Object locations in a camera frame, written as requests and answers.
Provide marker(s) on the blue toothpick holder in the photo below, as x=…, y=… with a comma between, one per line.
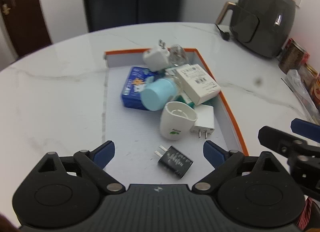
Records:
x=156, y=94

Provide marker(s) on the clear repellent liquid bottle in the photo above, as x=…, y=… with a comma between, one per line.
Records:
x=178, y=56

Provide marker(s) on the blue lid food jar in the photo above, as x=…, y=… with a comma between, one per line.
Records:
x=315, y=92

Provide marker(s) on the black air fryer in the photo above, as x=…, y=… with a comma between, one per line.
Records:
x=262, y=26

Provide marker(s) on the blue tissue pack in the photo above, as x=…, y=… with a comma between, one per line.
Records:
x=135, y=83

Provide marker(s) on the glass jar dark contents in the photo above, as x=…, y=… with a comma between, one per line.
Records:
x=293, y=56

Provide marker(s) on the orange rimmed white tray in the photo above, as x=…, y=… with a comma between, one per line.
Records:
x=158, y=139

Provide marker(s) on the clear plastic bag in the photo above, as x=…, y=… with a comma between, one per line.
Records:
x=294, y=82

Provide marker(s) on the white product box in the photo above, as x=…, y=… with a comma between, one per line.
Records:
x=198, y=82

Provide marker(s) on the white wall charger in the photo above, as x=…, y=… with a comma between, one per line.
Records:
x=204, y=125

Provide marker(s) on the black USB charger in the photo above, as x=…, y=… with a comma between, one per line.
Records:
x=173, y=160

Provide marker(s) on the white mosquito repellent heater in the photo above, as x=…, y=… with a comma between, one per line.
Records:
x=177, y=119

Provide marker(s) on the teal white box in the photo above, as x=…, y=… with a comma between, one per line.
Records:
x=186, y=97

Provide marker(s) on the small white cube charger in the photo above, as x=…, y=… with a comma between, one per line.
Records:
x=157, y=58

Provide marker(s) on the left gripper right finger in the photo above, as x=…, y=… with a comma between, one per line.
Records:
x=214, y=154

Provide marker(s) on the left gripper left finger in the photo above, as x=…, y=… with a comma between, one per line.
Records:
x=103, y=154

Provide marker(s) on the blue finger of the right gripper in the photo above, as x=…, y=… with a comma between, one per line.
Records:
x=306, y=129

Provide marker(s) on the dark brown door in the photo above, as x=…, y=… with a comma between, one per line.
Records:
x=25, y=25

